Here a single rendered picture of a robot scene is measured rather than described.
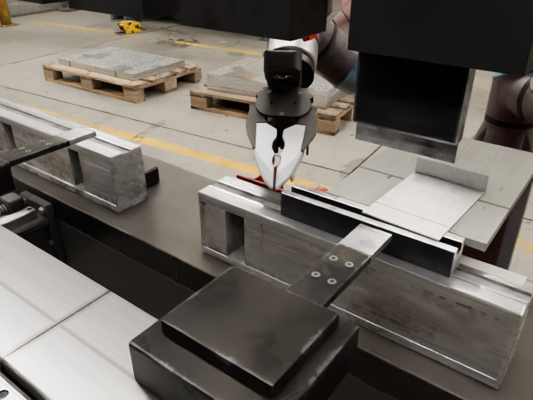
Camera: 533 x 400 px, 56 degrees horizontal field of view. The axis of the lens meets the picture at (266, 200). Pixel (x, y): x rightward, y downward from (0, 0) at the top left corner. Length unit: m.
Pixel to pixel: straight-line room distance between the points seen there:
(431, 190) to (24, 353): 0.44
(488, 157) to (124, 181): 0.52
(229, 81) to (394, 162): 3.24
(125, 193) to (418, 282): 0.48
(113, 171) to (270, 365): 0.52
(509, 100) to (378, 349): 0.81
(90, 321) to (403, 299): 0.30
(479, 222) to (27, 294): 0.44
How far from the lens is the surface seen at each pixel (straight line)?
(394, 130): 0.49
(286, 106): 0.66
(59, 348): 0.43
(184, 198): 0.84
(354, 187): 0.60
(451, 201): 0.59
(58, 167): 0.92
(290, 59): 0.61
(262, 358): 0.33
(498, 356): 0.54
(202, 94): 3.93
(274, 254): 0.61
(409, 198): 0.58
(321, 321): 0.35
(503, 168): 0.70
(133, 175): 0.81
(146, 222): 0.78
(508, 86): 1.26
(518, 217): 1.36
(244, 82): 3.80
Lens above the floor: 1.27
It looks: 29 degrees down
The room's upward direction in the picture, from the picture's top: straight up
